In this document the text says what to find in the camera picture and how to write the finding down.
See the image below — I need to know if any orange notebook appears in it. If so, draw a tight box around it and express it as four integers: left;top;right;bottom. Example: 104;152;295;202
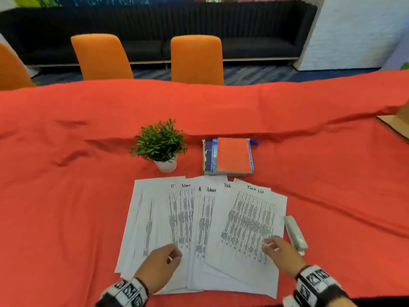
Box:
216;137;251;175

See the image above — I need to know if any dark blue worn book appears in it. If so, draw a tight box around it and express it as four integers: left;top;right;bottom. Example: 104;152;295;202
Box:
202;139;253;177

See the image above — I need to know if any white stapler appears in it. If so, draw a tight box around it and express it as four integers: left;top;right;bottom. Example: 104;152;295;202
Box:
283;215;309;257

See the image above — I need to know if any green plant in white pot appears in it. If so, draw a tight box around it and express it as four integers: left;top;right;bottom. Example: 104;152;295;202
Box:
129;119;188;174

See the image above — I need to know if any brown cardboard box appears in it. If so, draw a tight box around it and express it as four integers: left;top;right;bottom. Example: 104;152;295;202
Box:
376;100;409;140

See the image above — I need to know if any pile of printed papers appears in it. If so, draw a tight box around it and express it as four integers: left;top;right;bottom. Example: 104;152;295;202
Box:
114;175;288;299

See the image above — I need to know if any person's right hand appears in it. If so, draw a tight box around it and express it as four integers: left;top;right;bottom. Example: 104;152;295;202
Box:
262;235;308;278

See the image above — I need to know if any person's left hand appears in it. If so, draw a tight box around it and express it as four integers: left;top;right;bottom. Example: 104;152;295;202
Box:
134;243;183;295

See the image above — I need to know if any orange chair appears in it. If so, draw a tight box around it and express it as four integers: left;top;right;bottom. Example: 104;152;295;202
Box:
170;35;225;86
70;33;135;81
0;41;36;92

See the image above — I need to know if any black marker wrist strap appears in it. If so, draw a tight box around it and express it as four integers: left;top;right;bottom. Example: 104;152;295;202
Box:
95;277;150;307
282;264;351;307

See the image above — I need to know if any red tablecloth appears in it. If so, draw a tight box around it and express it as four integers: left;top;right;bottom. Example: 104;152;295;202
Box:
0;69;409;307

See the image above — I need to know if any black sofa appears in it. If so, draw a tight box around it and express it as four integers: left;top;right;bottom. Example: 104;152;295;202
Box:
0;0;318;66

